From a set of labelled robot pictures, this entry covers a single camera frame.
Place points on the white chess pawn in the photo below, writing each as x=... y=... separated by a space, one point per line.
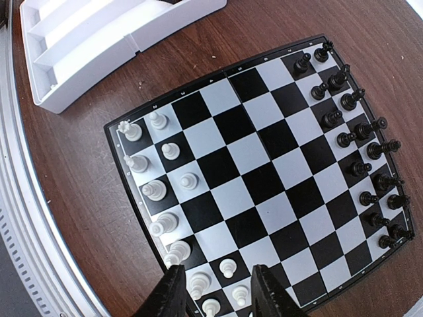
x=132 y=131
x=158 y=120
x=171 y=151
x=199 y=283
x=228 y=267

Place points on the front aluminium rail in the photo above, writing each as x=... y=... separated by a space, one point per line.
x=45 y=266

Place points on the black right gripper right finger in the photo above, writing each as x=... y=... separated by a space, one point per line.
x=269 y=298

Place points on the black white chess board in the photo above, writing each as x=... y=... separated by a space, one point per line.
x=229 y=127

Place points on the white plastic compartment tray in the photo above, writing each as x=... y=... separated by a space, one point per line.
x=72 y=45

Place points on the row of black chess pieces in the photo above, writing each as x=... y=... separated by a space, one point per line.
x=336 y=170

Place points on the white knight chess piece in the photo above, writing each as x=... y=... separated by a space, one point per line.
x=137 y=163

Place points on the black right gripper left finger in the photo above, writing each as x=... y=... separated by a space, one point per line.
x=168 y=298

